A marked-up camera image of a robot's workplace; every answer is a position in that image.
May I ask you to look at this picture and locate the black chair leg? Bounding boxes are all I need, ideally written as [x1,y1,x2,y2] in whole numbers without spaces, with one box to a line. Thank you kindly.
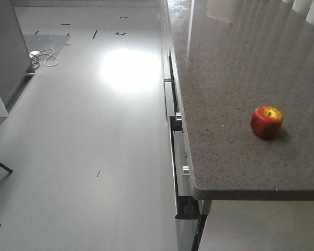
[0,162,13,174]

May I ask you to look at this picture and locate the red yellow apple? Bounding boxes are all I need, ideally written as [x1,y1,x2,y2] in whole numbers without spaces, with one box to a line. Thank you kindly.
[250,106,283,139]

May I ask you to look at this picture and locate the white power adapter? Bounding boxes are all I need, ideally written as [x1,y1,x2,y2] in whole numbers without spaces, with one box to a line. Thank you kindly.
[29,50,40,58]

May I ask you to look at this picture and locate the grey speckled kitchen counter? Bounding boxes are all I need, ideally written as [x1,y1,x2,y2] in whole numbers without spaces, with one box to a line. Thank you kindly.
[161,0,314,251]

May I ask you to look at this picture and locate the white cable on floor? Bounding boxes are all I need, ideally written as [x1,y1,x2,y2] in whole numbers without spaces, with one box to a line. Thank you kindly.
[31,48,59,69]

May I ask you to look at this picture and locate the silver knob upper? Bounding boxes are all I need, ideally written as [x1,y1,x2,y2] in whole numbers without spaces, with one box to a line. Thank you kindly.
[175,112,182,121]

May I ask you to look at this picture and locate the grey cabinet at left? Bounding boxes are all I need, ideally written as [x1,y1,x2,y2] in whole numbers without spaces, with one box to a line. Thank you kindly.
[0,1,35,117]

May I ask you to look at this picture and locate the silver knob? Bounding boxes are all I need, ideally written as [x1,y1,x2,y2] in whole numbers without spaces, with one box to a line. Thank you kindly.
[182,166,190,177]
[175,112,182,121]

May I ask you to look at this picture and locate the silver knob lower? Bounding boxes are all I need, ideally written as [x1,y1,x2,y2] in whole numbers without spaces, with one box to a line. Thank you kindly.
[182,166,190,177]

